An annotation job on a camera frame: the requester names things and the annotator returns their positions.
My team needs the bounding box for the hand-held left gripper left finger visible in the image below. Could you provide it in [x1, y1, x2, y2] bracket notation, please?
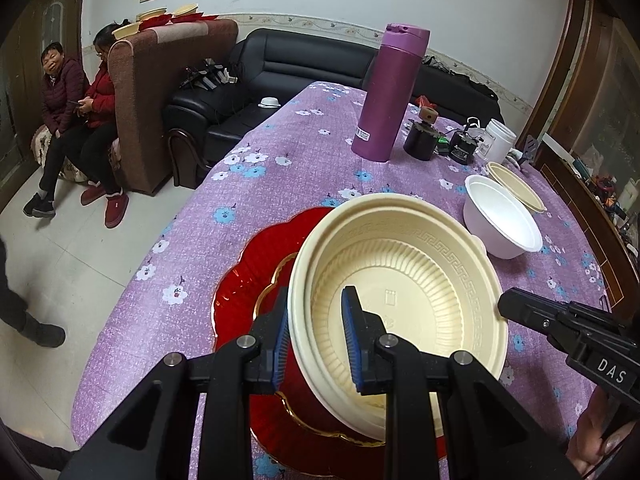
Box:
[60, 287, 292, 480]

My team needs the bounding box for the white plastic jar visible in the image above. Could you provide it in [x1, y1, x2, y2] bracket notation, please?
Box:
[475, 118, 518, 163]

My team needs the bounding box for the small white foam bowl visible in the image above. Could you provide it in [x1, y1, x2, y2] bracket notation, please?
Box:
[462, 175, 544, 261]

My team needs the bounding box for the large red glass plate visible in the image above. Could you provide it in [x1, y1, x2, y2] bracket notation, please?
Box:
[210, 205, 448, 479]

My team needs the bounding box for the dark jar with cork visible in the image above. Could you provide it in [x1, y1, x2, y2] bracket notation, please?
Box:
[403, 119, 442, 162]

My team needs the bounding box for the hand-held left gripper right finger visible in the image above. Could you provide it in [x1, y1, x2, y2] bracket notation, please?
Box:
[341, 286, 583, 480]

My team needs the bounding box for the purple floral tablecloth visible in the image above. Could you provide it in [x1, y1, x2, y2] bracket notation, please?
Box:
[70, 80, 626, 480]

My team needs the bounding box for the grey perforated stand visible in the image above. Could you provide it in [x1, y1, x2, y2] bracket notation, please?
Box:
[517, 135, 542, 171]

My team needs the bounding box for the stack of red plates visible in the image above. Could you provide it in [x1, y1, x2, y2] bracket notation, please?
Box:
[139, 12, 221, 27]

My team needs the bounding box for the black labelled motor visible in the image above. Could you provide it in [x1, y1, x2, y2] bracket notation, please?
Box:
[447, 129, 485, 166]

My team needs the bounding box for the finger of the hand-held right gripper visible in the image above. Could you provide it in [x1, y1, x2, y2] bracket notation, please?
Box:
[497, 287, 626, 358]

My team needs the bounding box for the floral cushioned seat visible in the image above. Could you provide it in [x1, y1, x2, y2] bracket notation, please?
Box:
[30, 127, 126, 183]

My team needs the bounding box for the purple thermos bottle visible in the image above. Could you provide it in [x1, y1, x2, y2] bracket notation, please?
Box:
[350, 22, 432, 163]

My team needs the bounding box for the brown fabric armchair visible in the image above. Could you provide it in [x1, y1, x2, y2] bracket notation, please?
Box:
[108, 17, 240, 197]

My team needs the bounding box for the person's right hand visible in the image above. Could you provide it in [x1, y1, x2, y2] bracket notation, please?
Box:
[565, 390, 640, 478]

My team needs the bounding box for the wooden door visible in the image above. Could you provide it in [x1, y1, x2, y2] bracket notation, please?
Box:
[0, 0, 93, 206]

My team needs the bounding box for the wooden cabinet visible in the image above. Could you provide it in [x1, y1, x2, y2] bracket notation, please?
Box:
[520, 0, 640, 311]

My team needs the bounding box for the pile of assorted tools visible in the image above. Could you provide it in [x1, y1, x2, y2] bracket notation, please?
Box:
[575, 160, 633, 223]

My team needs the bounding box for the cream plastic bowl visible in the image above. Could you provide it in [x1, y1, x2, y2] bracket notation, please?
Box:
[287, 192, 506, 448]

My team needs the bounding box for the black leather sofa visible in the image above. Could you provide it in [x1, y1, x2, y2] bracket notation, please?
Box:
[164, 27, 503, 192]

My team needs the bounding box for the pile of black devices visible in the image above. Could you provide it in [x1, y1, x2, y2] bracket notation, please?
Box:
[179, 59, 240, 93]

